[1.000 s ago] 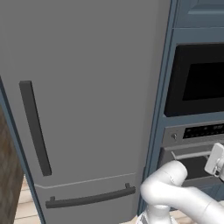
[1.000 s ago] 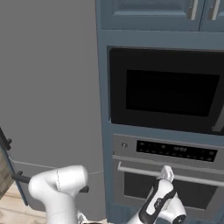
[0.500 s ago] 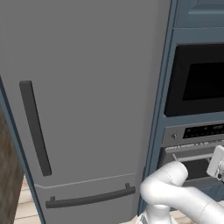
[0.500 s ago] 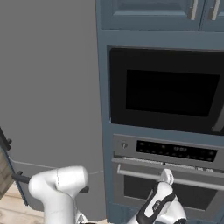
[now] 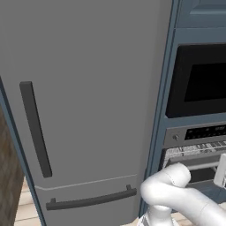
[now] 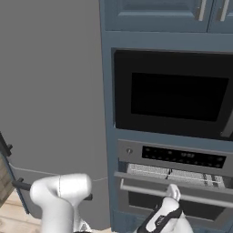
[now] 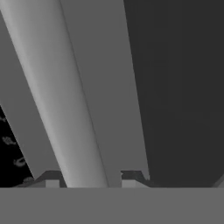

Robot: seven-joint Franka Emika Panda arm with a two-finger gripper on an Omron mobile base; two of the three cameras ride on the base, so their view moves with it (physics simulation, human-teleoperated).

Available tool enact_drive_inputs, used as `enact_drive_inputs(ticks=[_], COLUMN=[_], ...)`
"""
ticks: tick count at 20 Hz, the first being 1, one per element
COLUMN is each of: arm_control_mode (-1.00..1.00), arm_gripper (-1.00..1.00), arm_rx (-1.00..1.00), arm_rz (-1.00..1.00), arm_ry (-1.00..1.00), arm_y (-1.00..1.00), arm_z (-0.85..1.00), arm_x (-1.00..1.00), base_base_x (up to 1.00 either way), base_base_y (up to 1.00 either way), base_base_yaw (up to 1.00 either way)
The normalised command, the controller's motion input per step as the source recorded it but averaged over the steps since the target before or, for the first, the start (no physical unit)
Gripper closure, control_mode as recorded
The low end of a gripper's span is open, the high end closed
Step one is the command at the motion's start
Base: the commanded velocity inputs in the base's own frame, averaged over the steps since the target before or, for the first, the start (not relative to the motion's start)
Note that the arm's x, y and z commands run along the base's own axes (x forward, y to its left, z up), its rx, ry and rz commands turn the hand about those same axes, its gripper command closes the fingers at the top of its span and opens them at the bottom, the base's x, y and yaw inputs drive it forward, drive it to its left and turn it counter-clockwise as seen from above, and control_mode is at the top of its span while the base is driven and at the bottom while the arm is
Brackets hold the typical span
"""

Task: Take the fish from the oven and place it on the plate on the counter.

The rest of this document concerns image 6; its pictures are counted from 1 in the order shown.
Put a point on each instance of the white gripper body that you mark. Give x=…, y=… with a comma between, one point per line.
x=173, y=191

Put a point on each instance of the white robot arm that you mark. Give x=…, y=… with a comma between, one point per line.
x=60, y=197

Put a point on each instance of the silver oven door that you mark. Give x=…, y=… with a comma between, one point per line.
x=142, y=201

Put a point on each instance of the silver oven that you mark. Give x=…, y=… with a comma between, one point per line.
x=136, y=151

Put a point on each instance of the silver oven knob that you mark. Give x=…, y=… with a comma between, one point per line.
x=129, y=150

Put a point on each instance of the black microwave oven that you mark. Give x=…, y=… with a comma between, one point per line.
x=176, y=94

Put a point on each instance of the blue cabinet housing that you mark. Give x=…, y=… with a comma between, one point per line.
x=109, y=91

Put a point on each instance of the grey fridge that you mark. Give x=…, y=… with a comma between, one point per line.
x=54, y=91

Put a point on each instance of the wide blue cupboard door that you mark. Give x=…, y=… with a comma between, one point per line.
x=151, y=15

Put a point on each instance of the narrow blue cupboard door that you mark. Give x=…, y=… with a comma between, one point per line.
x=214, y=18

